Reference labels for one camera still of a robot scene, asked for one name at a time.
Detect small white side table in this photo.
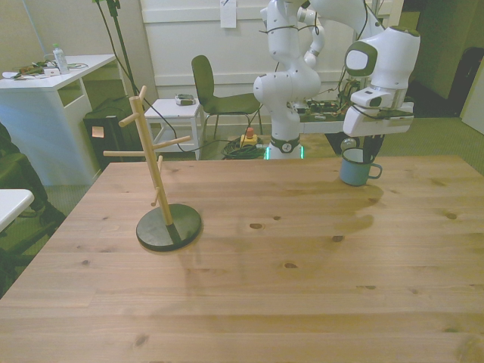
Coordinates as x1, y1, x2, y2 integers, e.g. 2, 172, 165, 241
144, 98, 205, 154

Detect wheeled equipment cart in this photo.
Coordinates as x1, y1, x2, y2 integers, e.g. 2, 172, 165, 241
289, 77, 370, 156

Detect black camera tripod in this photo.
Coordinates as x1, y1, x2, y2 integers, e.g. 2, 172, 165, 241
92, 0, 141, 98

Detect aluminium profile mast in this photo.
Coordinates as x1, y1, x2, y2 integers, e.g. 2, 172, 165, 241
349, 0, 383, 114

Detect blue enamel mug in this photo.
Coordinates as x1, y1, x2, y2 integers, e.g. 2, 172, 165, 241
339, 147, 383, 188

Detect dark moulded chair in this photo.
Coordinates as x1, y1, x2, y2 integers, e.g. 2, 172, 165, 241
191, 54, 262, 141

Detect black case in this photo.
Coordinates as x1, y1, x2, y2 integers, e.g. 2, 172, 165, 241
82, 97, 147, 173

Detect wooden mug tree black base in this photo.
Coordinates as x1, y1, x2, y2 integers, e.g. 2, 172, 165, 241
103, 85, 203, 253

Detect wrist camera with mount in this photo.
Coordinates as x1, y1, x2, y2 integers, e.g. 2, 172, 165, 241
374, 101, 416, 121

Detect white desk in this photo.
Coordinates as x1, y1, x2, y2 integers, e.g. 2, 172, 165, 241
0, 54, 118, 186

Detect coiled black floor cables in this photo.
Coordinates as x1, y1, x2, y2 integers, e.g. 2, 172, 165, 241
221, 138, 265, 160

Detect yellow emergency stop button box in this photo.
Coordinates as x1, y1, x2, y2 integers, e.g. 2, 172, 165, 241
240, 127, 259, 148

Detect cable and tool clutter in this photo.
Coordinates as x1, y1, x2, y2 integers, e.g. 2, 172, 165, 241
2, 59, 61, 80

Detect white paper sheet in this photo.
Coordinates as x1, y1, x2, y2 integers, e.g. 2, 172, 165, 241
219, 0, 237, 29

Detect clear plastic bottle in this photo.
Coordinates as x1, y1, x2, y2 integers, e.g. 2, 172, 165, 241
51, 42, 70, 76

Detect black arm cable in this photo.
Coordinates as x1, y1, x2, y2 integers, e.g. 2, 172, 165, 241
259, 0, 383, 122

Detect white rounded tabletop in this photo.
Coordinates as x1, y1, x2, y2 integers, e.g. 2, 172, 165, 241
0, 188, 35, 232

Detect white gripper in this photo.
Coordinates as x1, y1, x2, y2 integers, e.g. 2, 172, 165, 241
343, 104, 414, 163

